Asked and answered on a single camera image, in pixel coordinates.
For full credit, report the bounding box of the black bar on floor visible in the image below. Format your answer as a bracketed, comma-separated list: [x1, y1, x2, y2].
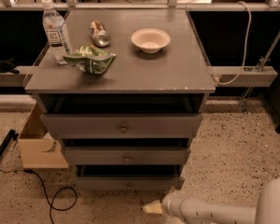
[0, 130, 18, 157]

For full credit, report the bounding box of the grey bottom drawer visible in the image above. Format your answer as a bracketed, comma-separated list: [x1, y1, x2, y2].
[76, 165, 185, 190]

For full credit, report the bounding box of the crushed metal can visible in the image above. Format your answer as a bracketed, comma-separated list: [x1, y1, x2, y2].
[90, 21, 110, 48]

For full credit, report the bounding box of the grey middle drawer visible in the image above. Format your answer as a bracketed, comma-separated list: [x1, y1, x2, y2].
[63, 147, 190, 165]

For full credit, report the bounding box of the white hanging cable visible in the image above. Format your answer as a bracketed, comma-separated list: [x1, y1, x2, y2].
[214, 0, 253, 86]

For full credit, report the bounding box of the clear plastic water bottle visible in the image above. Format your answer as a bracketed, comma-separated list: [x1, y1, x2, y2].
[42, 0, 72, 65]

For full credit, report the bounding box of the green chip bag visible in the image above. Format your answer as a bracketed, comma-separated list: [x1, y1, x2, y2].
[63, 44, 116, 75]

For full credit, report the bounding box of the grey top drawer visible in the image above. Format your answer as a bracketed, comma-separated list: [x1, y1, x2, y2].
[41, 114, 202, 139]

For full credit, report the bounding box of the white paper bowl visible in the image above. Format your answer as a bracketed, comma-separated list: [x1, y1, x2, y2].
[131, 28, 171, 54]

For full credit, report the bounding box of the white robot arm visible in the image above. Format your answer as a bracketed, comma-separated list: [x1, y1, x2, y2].
[142, 178, 280, 224]

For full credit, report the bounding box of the grey drawer cabinet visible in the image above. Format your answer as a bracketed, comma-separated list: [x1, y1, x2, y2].
[23, 8, 217, 191]

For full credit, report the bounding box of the cardboard box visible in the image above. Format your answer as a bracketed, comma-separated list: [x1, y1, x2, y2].
[18, 105, 68, 169]

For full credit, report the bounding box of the grey drawer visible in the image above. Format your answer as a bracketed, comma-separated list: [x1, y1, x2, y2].
[41, 114, 202, 139]
[63, 147, 190, 165]
[76, 165, 185, 190]

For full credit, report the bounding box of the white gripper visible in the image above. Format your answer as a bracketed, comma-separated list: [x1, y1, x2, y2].
[143, 186, 184, 218]

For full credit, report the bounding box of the black object on rail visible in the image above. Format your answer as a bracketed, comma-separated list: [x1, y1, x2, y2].
[0, 60, 20, 74]

